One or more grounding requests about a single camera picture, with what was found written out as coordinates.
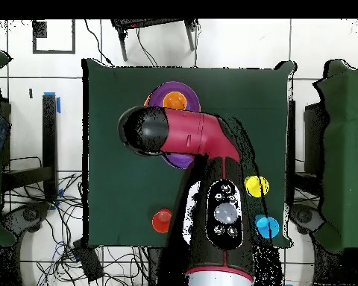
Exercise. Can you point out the orange cup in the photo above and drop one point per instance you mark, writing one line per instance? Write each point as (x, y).
(174, 101)

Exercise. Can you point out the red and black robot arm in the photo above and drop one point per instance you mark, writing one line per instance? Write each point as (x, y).
(197, 134)

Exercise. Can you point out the large orange bowl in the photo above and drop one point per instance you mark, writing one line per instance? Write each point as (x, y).
(146, 102)

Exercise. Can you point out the red cup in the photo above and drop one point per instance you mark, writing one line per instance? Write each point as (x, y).
(161, 222)

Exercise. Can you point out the dark green tablecloth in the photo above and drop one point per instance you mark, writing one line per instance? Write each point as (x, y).
(122, 193)

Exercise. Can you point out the yellow cup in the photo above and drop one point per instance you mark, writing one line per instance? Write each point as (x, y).
(255, 186)

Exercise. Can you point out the blue cup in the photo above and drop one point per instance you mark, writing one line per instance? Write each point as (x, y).
(268, 228)

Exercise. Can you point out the black metal stand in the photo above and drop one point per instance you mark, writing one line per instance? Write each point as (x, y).
(123, 44)

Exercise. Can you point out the blue tape strip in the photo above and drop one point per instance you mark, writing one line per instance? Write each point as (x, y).
(58, 104)

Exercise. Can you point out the black floor base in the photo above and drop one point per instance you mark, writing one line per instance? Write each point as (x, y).
(29, 214)
(305, 216)

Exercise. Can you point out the black table frame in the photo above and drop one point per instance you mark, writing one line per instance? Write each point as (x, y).
(311, 134)
(49, 134)

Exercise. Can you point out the grey square frame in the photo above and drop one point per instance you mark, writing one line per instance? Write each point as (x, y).
(53, 52)

